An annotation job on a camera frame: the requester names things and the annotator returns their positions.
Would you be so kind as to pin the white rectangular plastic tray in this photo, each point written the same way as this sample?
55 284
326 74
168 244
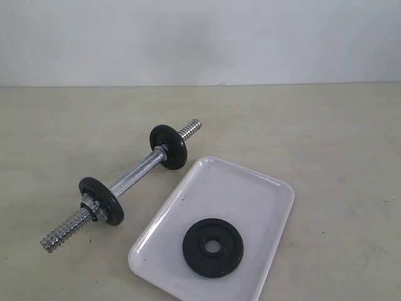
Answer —
257 205

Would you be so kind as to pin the black weight plate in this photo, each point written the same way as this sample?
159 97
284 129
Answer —
212 248
99 192
173 144

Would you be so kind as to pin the chrome threaded dumbbell bar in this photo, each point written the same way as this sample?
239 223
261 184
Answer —
80 218

